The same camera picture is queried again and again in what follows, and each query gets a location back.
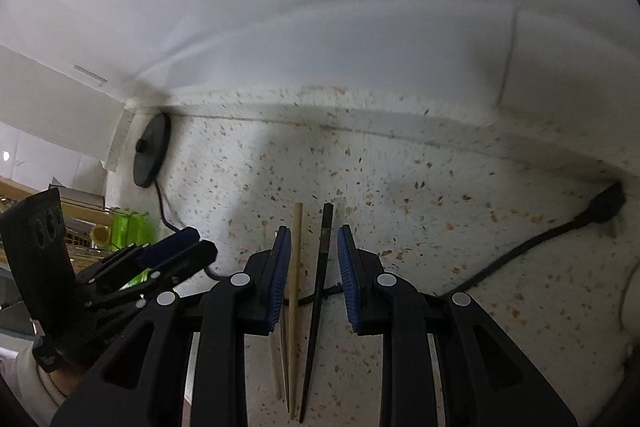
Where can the pale yellow cylinder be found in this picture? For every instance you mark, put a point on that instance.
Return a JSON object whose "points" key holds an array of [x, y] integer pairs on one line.
{"points": [[101, 237]]}

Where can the black chopstick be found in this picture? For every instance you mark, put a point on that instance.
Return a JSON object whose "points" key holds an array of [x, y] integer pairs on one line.
{"points": [[316, 307]]}

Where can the white wall socket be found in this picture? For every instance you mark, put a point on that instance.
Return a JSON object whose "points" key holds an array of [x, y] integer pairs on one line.
{"points": [[90, 74]]}

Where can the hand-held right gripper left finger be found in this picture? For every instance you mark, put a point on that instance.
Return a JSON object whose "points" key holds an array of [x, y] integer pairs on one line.
{"points": [[280, 277]]}

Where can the row of chopsticks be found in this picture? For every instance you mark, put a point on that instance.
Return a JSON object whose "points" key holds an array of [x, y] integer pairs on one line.
{"points": [[276, 367]]}

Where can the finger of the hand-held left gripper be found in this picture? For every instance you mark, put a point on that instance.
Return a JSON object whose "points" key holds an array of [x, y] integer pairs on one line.
{"points": [[185, 267], [165, 244]]}

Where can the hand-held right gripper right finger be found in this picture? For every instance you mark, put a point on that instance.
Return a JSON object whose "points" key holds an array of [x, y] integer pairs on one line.
{"points": [[347, 277]]}

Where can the black round kettle base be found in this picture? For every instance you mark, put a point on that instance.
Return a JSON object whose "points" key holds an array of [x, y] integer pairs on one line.
{"points": [[150, 152]]}

